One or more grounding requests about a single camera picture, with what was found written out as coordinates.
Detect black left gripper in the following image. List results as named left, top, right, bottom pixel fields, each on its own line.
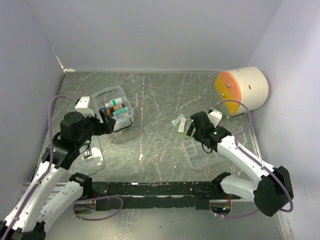
left=75, top=108, right=116, bottom=147

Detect green white medicine box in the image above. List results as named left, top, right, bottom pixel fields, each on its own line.
left=182, top=132, right=191, bottom=140

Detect brown bottle orange label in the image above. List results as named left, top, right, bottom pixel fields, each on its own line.
left=106, top=103, right=125, bottom=115

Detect teal cartoon plaster packet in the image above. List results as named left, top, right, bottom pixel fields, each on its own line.
left=113, top=106, right=132, bottom=119

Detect clear compartment tray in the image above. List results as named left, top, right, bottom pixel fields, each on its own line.
left=182, top=138, right=227, bottom=170

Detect clear plastic medicine box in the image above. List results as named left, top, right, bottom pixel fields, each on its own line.
left=92, top=85, right=134, bottom=133

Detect white bottle green label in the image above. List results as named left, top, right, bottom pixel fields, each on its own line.
left=104, top=97, right=124, bottom=108

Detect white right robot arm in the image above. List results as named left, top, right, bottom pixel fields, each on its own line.
left=186, top=111, right=294, bottom=217

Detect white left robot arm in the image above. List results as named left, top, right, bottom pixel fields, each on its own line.
left=0, top=110, right=116, bottom=240

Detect white teal swab packet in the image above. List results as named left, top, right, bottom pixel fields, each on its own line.
left=171, top=113, right=185, bottom=126

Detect cream cylinder orange face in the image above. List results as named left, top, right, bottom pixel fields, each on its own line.
left=212, top=66, right=269, bottom=117

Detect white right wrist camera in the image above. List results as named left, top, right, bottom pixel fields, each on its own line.
left=207, top=109, right=223, bottom=128

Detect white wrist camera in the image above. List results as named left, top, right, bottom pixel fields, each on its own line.
left=74, top=96, right=95, bottom=118
left=207, top=109, right=223, bottom=128

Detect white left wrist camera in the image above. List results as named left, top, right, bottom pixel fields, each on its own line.
left=74, top=96, right=95, bottom=118

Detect clear box lid black handle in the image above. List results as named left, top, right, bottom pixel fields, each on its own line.
left=70, top=136, right=105, bottom=177

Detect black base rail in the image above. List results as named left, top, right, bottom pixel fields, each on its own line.
left=76, top=181, right=228, bottom=211

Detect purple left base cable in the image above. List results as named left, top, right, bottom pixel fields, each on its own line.
left=72, top=194, right=125, bottom=221

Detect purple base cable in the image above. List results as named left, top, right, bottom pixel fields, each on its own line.
left=72, top=194, right=125, bottom=221
left=214, top=208, right=261, bottom=219

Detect aluminium frame rail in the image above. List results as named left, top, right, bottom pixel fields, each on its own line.
left=22, top=181, right=283, bottom=202

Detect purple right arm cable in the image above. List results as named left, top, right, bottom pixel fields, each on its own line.
left=212, top=99, right=294, bottom=213

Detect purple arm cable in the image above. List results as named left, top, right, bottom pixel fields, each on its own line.
left=212, top=99, right=294, bottom=213
left=0, top=94, right=78, bottom=240

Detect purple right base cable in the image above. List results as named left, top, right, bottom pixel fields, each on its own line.
left=214, top=208, right=261, bottom=219

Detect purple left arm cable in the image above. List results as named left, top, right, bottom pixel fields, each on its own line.
left=0, top=94, right=78, bottom=240

